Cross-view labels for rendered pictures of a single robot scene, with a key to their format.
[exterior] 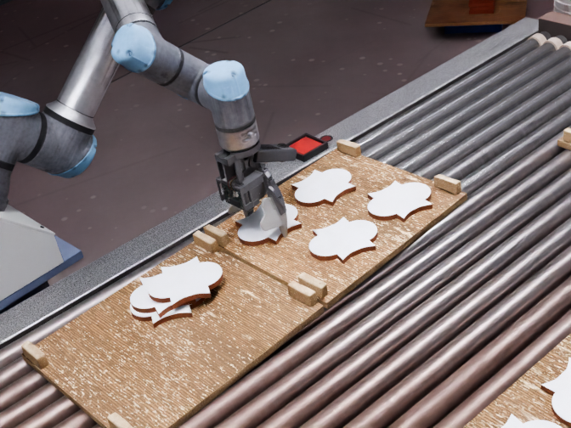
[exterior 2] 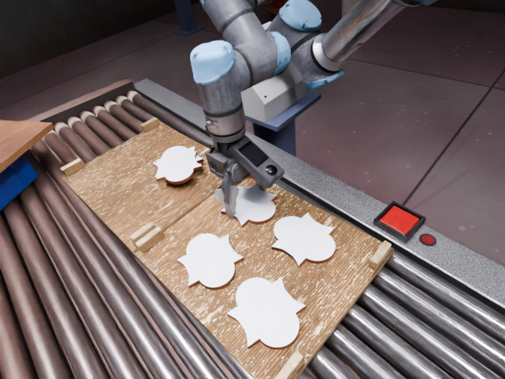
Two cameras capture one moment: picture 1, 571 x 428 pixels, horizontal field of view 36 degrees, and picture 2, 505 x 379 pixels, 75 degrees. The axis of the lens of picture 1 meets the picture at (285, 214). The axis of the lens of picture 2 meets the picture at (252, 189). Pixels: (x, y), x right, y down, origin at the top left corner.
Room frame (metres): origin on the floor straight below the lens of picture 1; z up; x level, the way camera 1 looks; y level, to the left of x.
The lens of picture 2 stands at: (1.43, -0.50, 1.49)
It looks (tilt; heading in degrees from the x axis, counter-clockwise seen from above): 43 degrees down; 89
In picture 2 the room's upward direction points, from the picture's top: 9 degrees counter-clockwise
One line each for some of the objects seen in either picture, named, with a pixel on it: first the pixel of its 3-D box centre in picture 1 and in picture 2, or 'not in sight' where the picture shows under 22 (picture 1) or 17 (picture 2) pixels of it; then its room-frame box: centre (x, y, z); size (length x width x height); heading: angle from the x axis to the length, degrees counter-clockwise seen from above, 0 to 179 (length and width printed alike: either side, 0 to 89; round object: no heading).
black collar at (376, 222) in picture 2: (305, 147); (399, 220); (1.74, -0.07, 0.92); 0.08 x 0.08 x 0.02; 35
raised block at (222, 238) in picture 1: (216, 234); not in sight; (1.41, 0.14, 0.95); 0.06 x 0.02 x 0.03; 39
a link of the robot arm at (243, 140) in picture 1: (239, 133); (224, 119); (1.41, 0.06, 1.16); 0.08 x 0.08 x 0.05
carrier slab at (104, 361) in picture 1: (172, 333); (150, 174); (1.17, 0.23, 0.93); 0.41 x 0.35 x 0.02; 129
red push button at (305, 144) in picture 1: (305, 148); (398, 221); (1.74, -0.07, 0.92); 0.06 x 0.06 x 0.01; 35
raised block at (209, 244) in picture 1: (206, 241); not in sight; (1.39, 0.16, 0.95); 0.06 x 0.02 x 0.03; 39
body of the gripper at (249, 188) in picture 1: (244, 171); (230, 150); (1.41, 0.06, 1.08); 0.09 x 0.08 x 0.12; 129
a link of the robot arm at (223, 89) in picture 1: (228, 95); (218, 78); (1.41, 0.06, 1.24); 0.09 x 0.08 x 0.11; 33
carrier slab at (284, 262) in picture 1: (334, 217); (258, 253); (1.43, -0.09, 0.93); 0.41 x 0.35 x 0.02; 129
